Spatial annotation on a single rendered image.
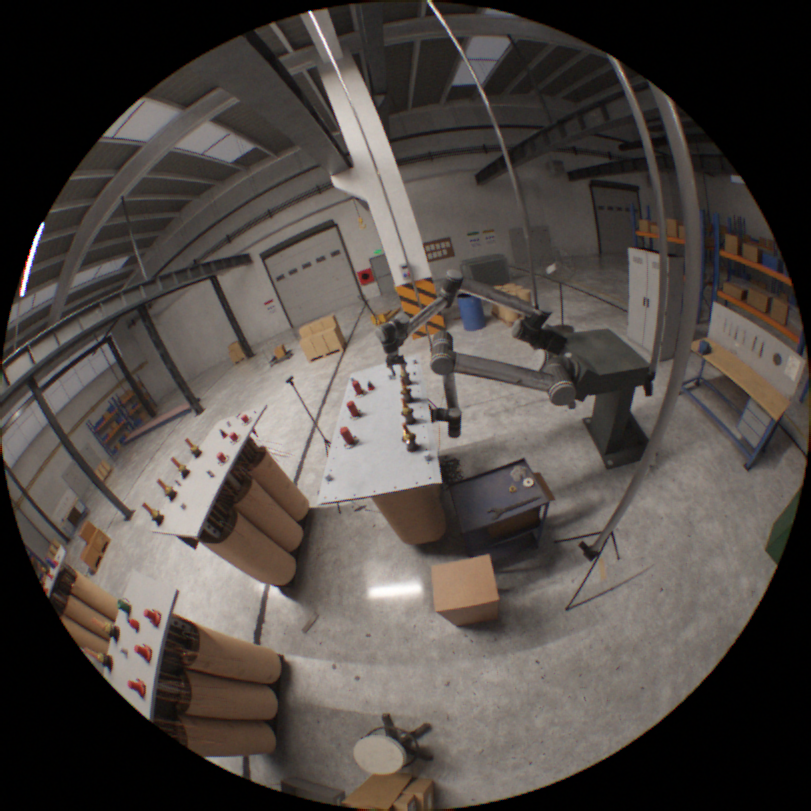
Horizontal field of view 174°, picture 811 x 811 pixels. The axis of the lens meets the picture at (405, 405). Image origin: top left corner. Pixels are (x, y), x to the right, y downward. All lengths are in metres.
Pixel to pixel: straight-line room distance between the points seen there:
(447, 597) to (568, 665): 1.39
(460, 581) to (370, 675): 1.44
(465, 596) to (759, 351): 4.67
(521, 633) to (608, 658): 0.84
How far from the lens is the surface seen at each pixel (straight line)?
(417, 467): 1.58
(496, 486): 2.00
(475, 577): 1.67
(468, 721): 2.61
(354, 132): 7.33
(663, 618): 2.95
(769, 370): 4.82
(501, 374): 1.74
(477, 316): 6.65
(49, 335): 8.97
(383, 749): 2.31
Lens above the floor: 2.52
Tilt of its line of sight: 34 degrees down
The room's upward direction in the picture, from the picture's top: 20 degrees counter-clockwise
